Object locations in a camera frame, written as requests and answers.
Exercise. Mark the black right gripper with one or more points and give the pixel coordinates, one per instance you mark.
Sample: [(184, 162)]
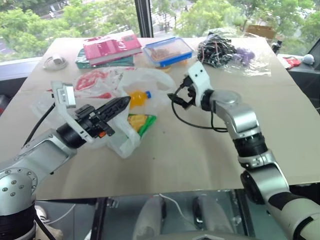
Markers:
[(191, 93)]

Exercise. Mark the white sneaker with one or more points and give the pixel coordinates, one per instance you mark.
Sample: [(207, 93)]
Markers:
[(41, 215)]

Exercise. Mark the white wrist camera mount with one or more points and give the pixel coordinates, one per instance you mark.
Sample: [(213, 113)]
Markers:
[(65, 113), (200, 77)]

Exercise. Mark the brown cardboard box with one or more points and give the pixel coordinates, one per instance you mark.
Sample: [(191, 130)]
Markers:
[(262, 31)]

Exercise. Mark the pink book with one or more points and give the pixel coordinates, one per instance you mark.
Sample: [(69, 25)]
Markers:
[(110, 48)]

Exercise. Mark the purple fluffy object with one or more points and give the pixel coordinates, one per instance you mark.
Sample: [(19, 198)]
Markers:
[(243, 53)]

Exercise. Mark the blue lidded food container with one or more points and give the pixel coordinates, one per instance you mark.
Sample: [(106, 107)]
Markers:
[(167, 50)]

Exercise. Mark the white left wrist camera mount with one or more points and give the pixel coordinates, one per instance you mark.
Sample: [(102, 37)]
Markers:
[(65, 113)]

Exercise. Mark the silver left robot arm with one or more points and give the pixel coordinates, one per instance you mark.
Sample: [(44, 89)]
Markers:
[(42, 155)]

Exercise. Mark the green book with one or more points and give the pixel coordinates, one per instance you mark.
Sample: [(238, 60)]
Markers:
[(82, 62)]

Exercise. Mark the white translucent plastic bag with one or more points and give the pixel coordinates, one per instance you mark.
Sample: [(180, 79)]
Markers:
[(140, 77)]

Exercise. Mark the clear plastic bag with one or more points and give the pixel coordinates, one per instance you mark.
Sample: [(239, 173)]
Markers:
[(260, 65)]

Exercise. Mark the grey rounded shape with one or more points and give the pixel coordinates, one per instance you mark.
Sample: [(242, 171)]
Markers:
[(148, 217)]

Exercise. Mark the dark window post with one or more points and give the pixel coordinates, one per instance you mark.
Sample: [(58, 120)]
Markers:
[(143, 17)]

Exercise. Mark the orange soda bottle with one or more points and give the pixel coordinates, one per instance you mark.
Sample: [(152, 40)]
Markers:
[(138, 98)]

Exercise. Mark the dark furniture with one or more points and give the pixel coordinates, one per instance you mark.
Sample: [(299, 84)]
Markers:
[(307, 77)]

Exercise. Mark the grey ball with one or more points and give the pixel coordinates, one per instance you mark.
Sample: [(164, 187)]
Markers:
[(308, 58)]

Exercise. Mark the small black device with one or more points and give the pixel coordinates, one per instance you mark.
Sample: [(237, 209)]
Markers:
[(276, 46)]

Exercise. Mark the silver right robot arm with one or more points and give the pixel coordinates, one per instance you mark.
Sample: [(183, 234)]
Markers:
[(240, 112)]

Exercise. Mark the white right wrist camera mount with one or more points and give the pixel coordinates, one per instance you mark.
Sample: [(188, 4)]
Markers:
[(200, 77)]

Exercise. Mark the red white object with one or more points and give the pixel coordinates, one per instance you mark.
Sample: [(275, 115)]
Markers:
[(291, 62)]

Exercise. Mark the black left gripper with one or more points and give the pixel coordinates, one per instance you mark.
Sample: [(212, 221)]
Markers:
[(87, 120)]

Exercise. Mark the green yellow snack packet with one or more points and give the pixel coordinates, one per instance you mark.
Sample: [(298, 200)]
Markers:
[(140, 121)]

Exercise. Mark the red printed plastic bag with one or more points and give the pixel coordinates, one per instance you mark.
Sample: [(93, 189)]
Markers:
[(87, 82)]

